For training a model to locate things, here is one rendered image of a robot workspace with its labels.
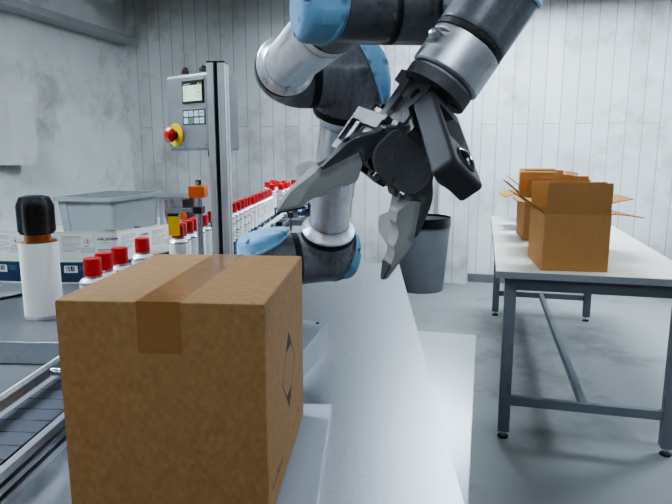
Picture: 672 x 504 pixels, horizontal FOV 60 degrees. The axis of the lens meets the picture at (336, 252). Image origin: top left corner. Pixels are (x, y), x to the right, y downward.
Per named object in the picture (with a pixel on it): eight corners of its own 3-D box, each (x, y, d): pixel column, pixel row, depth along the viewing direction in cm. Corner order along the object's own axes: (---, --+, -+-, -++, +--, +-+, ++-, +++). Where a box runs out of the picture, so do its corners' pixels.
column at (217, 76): (219, 321, 159) (210, 63, 147) (236, 321, 158) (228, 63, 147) (215, 326, 154) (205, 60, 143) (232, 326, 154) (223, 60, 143)
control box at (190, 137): (198, 150, 164) (195, 80, 161) (239, 150, 154) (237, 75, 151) (167, 150, 157) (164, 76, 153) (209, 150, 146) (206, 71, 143)
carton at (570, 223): (503, 254, 291) (507, 178, 284) (611, 256, 283) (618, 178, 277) (516, 270, 250) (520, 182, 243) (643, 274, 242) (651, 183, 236)
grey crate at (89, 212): (110, 222, 400) (108, 190, 396) (165, 224, 393) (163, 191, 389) (53, 235, 342) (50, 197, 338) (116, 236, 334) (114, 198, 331)
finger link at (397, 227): (385, 259, 69) (392, 182, 65) (412, 279, 64) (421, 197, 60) (361, 262, 67) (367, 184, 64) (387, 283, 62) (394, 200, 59)
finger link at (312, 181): (262, 198, 59) (342, 166, 62) (283, 216, 54) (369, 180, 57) (253, 170, 58) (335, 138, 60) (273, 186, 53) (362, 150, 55)
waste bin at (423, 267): (450, 283, 575) (452, 214, 563) (446, 296, 523) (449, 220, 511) (395, 280, 588) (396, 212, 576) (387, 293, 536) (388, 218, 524)
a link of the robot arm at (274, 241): (234, 286, 133) (230, 227, 131) (292, 280, 137) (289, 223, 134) (242, 299, 122) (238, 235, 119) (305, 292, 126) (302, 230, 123)
